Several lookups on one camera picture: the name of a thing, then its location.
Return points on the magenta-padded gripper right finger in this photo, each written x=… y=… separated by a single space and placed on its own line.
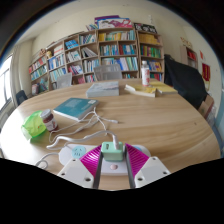
x=151 y=170

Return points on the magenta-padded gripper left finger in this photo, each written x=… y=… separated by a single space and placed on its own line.
x=75 y=171

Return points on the small green charger block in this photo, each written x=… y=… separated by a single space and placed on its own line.
x=112 y=152

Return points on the white power strip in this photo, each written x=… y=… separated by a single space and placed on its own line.
x=71 y=154

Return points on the green plastic bag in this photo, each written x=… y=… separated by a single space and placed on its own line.
x=33 y=126

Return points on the teal book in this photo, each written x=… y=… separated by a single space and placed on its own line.
x=75 y=107

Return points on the thick yellow book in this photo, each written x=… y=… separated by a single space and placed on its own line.
x=140 y=90

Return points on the flat yellow book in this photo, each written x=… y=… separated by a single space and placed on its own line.
x=165 y=88

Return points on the brown cardboard box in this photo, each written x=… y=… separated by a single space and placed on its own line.
x=206 y=106

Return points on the grey book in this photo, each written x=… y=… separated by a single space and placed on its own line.
x=103 y=89

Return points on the narrow grey mesh chair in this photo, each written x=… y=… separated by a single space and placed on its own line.
x=64 y=81

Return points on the dark blue chair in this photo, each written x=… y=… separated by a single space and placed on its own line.
x=21 y=96

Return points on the black cloth cover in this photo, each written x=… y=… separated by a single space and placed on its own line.
x=185 y=81

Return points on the clear bottle with red label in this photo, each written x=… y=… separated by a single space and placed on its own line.
x=145 y=75

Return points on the bright window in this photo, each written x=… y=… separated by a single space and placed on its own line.
x=5 y=83

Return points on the wooden bookshelf unit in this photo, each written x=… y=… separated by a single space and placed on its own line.
x=116 y=46

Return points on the red wall hanging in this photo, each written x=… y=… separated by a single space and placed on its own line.
x=206 y=71

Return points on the small wooden wall shelf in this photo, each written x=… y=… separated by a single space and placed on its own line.
x=190 y=56

